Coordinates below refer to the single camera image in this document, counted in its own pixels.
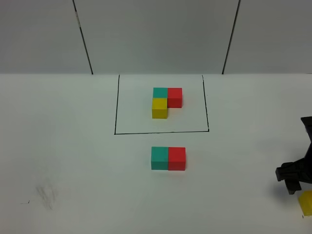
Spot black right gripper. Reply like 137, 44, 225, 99
275, 144, 312, 195

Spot template red cube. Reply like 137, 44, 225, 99
167, 88, 183, 108

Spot template yellow cube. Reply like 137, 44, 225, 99
152, 98, 168, 119

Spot template teal cube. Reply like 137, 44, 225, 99
153, 87, 168, 98

